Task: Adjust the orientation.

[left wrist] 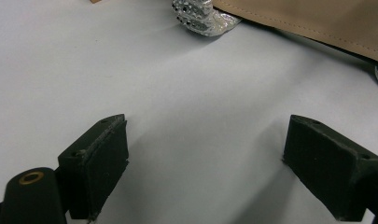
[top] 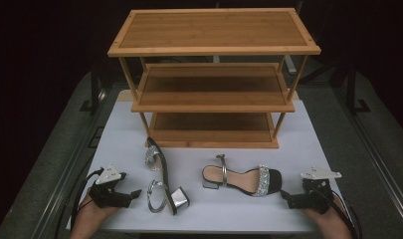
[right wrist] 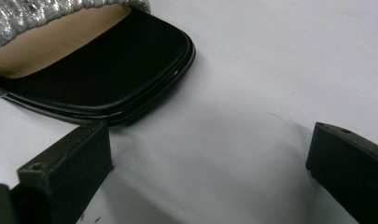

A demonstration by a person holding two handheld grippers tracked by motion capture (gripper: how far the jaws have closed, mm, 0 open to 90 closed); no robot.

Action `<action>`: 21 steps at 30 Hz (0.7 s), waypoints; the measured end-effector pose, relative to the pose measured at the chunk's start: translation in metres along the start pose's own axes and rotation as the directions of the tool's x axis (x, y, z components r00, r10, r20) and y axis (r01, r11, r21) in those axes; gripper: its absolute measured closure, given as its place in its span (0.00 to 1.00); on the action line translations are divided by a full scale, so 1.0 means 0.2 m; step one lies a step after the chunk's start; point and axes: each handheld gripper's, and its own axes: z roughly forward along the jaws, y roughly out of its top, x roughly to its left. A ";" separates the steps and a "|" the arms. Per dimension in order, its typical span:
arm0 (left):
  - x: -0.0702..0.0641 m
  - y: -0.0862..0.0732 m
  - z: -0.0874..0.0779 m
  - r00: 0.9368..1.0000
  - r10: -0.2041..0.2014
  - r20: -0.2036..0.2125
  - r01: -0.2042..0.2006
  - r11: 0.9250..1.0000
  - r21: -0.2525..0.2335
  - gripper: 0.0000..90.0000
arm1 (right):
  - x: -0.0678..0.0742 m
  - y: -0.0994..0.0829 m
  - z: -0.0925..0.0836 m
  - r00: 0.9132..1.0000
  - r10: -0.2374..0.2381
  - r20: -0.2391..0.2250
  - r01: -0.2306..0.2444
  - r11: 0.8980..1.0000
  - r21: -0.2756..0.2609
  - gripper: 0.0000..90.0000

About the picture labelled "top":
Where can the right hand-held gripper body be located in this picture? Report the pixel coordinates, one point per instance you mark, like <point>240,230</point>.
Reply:
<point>313,197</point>

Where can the white stand leg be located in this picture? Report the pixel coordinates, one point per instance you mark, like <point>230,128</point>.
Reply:
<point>289,63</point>

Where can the person's right hand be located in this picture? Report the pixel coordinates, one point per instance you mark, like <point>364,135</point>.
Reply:
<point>328,222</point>

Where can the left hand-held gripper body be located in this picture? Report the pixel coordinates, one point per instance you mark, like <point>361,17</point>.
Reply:
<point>106,195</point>

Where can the wooden three-tier shelf rack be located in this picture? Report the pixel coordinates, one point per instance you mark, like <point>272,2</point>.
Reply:
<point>212,31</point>

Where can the black metal stand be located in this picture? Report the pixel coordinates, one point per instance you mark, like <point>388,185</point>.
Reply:
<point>95,89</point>
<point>352,89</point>

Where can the person's left hand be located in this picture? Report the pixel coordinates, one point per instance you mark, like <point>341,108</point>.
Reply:
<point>89,219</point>

